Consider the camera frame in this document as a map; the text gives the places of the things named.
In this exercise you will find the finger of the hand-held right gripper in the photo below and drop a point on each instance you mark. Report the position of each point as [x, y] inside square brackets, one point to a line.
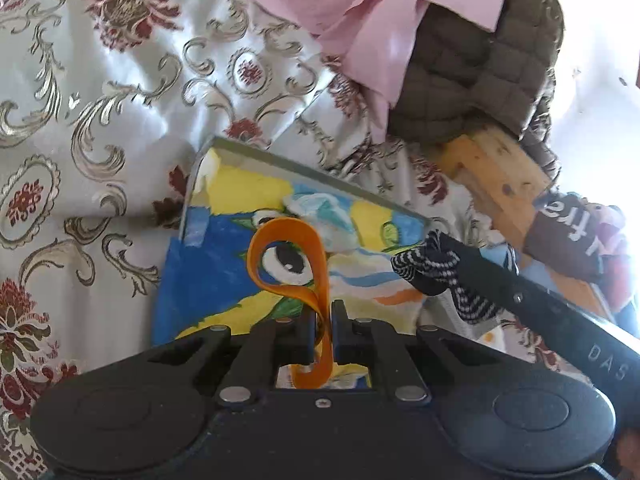
[485, 272]

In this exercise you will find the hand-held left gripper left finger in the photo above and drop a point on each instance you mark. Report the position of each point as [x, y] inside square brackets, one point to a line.
[306, 330]

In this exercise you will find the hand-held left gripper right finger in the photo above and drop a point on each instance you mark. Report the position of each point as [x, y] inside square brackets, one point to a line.
[340, 330]

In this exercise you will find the pastel striped towel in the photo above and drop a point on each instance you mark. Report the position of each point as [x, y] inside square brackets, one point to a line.
[365, 280]

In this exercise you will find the black white striped sock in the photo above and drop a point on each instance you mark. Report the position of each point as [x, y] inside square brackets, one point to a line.
[425, 270]

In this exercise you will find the orange cloth band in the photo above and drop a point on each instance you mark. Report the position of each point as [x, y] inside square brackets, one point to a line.
[320, 255]

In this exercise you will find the cartoon painted cardboard box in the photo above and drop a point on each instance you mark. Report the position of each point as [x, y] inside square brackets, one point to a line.
[220, 260]

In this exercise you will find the light blue white cloth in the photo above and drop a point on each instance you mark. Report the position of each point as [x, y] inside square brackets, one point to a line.
[315, 210]

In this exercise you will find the brown cloth with white print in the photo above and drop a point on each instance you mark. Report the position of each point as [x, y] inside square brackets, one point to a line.
[560, 240]

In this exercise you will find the multicoloured cloth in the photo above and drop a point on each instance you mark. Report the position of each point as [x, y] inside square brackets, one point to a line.
[625, 270]

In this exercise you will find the brown quilted jacket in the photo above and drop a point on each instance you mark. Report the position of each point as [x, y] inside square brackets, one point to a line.
[460, 75]

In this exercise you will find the pink bed sheet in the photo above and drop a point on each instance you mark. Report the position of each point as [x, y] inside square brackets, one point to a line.
[350, 10]

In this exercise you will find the floral satin bedspread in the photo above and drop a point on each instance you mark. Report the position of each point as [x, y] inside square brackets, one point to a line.
[100, 110]

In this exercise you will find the wooden bed frame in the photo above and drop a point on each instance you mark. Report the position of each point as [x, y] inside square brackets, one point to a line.
[500, 170]

